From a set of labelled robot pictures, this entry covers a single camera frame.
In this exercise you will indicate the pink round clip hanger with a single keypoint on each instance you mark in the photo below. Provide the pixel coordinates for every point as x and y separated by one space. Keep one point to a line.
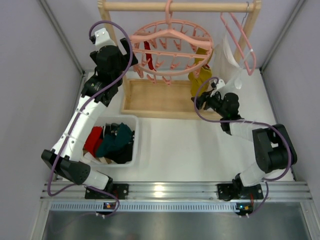
177 46

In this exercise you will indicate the wooden clothes rack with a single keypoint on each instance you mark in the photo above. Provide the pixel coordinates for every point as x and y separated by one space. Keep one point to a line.
145 99

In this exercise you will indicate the black clothes in basket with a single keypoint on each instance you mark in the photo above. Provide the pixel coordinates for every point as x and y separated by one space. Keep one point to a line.
122 156

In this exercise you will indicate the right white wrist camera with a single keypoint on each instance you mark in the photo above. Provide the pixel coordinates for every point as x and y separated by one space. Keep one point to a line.
216 85

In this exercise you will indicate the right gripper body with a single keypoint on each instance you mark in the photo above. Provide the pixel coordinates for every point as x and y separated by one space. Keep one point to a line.
206 100

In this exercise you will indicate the aluminium mounting rail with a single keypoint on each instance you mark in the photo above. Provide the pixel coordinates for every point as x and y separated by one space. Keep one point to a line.
199 197

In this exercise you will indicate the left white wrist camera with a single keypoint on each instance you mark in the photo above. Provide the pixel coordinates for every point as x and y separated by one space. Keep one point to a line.
101 38

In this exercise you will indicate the white plastic basket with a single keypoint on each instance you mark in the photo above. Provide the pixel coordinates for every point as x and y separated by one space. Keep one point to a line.
130 120

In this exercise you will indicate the green christmas patterned sock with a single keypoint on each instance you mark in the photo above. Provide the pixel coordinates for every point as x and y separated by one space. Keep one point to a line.
116 137

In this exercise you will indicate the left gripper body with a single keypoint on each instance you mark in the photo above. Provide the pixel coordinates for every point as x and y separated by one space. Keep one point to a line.
127 50

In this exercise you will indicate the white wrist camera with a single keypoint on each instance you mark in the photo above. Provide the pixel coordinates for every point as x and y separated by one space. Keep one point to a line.
216 85
101 38

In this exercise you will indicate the white hanging cloth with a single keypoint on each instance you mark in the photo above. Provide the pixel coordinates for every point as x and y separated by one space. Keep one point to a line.
225 67

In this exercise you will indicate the pink wire clothes hanger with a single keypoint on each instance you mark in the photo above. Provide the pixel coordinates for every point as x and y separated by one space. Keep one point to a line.
243 48

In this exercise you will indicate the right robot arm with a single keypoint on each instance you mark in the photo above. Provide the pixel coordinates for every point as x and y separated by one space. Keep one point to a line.
273 148

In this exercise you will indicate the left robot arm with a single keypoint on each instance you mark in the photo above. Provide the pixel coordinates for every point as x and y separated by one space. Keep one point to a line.
64 158

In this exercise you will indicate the red santa sock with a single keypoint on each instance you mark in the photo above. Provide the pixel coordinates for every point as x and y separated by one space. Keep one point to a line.
94 140

